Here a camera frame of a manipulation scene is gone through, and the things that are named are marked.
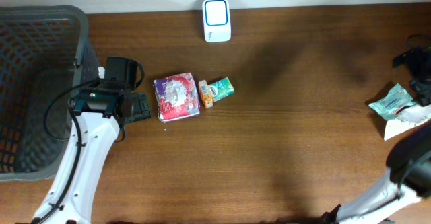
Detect teal wet wipes pouch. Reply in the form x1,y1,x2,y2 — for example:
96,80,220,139
368,84,416,121

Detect white barcode scanner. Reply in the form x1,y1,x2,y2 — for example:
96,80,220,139
202,0,232,43

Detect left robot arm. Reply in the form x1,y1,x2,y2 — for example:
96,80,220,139
32,57,151,223

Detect green tissue pack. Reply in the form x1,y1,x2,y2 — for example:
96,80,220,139
209,77,235,102

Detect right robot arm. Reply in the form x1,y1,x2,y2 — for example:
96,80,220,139
322,46,430,224

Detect white tube gold cap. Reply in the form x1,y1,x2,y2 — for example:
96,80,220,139
383,104,430,141

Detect small orange box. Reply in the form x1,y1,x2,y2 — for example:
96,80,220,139
198,80,213,108

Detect red purple snack bag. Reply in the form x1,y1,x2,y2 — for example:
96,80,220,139
153,73,200,123

